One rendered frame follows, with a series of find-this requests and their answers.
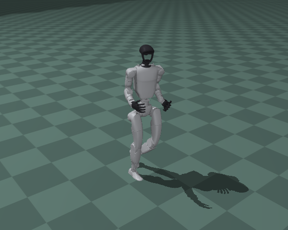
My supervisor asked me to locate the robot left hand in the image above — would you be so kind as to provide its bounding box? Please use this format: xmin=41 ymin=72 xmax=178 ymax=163
xmin=162 ymin=100 xmax=172 ymax=112

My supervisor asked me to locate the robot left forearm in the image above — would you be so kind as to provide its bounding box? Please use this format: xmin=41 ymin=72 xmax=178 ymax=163
xmin=154 ymin=88 xmax=165 ymax=103

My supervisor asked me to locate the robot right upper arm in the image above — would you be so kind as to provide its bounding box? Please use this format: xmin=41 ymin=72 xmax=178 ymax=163
xmin=125 ymin=68 xmax=137 ymax=94

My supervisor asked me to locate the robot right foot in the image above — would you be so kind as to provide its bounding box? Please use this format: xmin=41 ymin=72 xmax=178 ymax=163
xmin=128 ymin=168 xmax=143 ymax=181

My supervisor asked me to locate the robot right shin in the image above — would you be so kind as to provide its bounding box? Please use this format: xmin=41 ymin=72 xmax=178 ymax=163
xmin=130 ymin=143 xmax=141 ymax=172

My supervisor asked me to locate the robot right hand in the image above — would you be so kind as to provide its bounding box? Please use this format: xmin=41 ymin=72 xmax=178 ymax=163
xmin=131 ymin=100 xmax=145 ymax=113

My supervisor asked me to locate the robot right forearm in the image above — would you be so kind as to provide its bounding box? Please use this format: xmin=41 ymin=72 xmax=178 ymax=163
xmin=124 ymin=89 xmax=135 ymax=108

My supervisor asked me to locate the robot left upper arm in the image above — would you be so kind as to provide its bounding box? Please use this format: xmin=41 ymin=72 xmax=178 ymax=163
xmin=156 ymin=65 xmax=165 ymax=90

